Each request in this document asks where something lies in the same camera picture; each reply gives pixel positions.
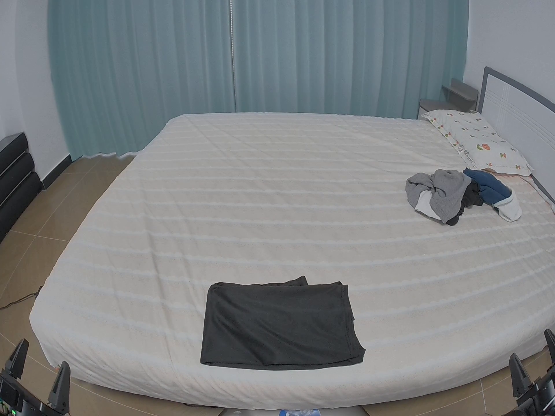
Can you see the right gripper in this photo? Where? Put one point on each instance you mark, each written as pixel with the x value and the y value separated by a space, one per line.
pixel 537 399

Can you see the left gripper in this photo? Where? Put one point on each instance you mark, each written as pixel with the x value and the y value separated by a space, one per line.
pixel 17 399

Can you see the black shirt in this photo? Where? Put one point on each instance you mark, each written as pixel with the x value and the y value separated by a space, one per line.
pixel 277 323

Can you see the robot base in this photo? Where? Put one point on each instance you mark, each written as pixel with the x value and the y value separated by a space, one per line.
pixel 295 413

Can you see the pile of clothes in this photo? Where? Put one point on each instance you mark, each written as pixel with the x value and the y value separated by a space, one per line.
pixel 446 193

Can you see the black chest of drawers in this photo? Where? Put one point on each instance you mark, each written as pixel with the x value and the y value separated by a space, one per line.
pixel 15 176

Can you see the white printed pillow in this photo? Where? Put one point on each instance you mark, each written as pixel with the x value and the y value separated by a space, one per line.
pixel 481 141

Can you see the grey bedside table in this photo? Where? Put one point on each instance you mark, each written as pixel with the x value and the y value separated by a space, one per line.
pixel 459 91

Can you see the bed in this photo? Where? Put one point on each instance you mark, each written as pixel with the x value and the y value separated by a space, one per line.
pixel 282 197

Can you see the blue-green curtain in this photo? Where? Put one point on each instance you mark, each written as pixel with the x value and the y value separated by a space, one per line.
pixel 347 37
pixel 143 59

